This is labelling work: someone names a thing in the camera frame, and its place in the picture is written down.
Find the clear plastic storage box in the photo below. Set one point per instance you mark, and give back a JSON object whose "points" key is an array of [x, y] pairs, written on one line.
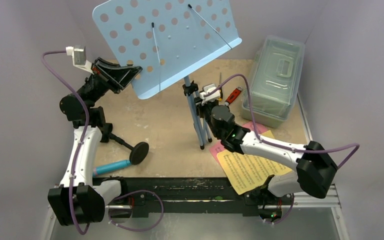
{"points": [[273, 81]]}

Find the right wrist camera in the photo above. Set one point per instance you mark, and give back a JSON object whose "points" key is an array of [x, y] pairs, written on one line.
{"points": [[209, 93]]}

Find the yellow black screwdriver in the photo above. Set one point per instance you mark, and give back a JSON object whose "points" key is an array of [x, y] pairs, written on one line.
{"points": [[220, 81]]}

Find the red handled adjustable wrench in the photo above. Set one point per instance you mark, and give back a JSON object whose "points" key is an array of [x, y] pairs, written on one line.
{"points": [[233, 96]]}

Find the pink sheet music page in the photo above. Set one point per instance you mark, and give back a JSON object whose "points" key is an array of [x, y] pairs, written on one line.
{"points": [[218, 147]]}

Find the light blue music stand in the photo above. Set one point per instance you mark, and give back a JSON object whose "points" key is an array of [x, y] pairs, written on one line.
{"points": [[168, 39]]}

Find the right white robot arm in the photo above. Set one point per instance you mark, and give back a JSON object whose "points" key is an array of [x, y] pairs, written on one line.
{"points": [[313, 170]]}

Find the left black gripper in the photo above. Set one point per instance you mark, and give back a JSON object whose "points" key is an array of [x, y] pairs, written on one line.
{"points": [[119, 76]]}

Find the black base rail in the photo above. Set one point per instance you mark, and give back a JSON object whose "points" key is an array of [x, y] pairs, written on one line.
{"points": [[194, 195]]}

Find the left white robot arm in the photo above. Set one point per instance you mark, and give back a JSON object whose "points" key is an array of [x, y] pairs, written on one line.
{"points": [[76, 200]]}

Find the black microphone desk stand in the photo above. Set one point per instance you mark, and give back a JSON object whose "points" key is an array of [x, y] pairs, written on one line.
{"points": [[137, 153]]}

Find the yellow sheet music page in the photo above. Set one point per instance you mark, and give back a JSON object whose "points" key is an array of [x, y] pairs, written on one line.
{"points": [[247, 172]]}

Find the teal microphone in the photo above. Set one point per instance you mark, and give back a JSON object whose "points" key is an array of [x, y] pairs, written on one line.
{"points": [[111, 167]]}

